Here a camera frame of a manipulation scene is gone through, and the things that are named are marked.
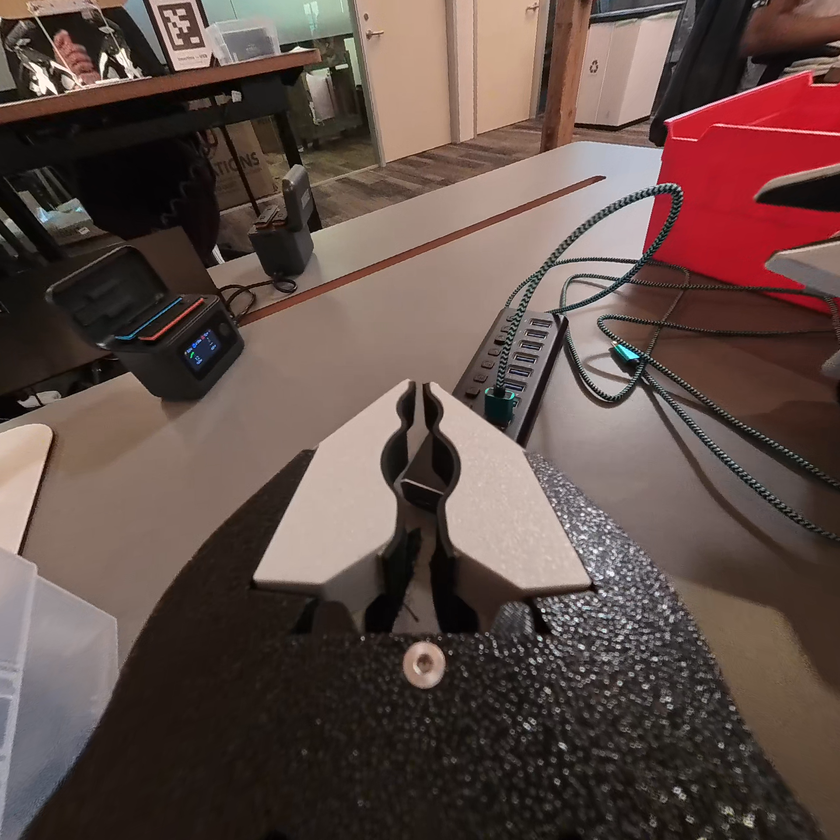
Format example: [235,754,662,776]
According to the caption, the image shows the teal braided usb cable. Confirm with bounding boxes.
[482,184,840,546]

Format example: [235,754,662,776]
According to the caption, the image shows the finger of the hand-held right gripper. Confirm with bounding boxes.
[753,161,840,214]
[763,235,840,301]

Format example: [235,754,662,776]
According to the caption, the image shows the black charger case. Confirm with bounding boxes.
[45,245,245,403]

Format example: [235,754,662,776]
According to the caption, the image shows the translucent plastic bin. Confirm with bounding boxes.
[0,545,120,840]

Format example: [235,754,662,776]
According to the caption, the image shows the clear plastic box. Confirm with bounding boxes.
[206,18,282,65]

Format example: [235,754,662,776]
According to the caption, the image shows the framed tag sign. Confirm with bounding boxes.
[143,0,219,73]

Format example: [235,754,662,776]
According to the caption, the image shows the cardboard box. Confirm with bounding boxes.
[197,120,282,206]

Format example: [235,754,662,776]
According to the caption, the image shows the black chair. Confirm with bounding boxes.
[73,134,221,266]

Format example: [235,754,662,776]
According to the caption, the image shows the white waste bin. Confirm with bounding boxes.
[617,12,682,126]

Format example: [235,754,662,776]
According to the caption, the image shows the white recycling bin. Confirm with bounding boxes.
[576,20,624,130]

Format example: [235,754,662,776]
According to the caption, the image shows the wooden table black legs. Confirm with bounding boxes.
[0,49,324,263]

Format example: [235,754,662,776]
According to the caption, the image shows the wooden pillar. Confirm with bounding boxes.
[539,0,595,153]

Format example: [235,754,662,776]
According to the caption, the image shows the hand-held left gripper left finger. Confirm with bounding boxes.
[251,378,421,634]

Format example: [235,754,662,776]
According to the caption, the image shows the black usb hub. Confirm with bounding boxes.
[394,305,568,513]

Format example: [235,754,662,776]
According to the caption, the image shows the red bin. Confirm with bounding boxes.
[644,71,840,317]

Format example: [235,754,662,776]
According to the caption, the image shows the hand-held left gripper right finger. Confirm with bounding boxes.
[422,381,593,633]

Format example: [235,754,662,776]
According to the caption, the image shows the white door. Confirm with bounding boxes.
[474,0,557,137]
[356,0,455,165]

